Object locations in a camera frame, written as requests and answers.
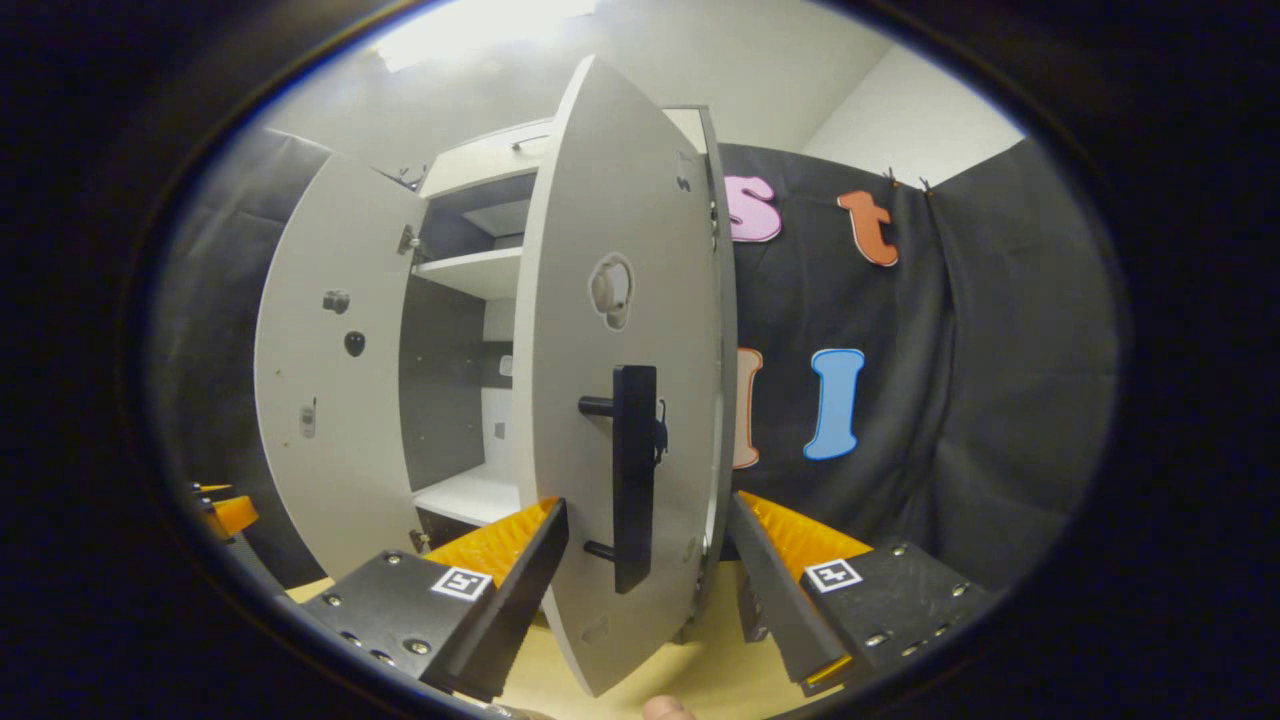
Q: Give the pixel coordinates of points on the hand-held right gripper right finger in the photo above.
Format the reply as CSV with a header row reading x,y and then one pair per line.
x,y
775,590

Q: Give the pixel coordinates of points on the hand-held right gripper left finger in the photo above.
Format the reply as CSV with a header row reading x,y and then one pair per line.
x,y
520,600

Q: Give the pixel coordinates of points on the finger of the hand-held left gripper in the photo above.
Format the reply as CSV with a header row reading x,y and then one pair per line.
x,y
212,489
232,515

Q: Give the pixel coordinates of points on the white cabinet door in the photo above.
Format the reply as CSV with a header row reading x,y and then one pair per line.
x,y
600,200
330,420

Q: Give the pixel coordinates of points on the white and grey cabinet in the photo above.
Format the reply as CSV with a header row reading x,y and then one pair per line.
x,y
450,380

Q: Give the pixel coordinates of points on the black backdrop cloth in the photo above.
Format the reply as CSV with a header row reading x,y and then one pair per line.
x,y
210,300
1000,380

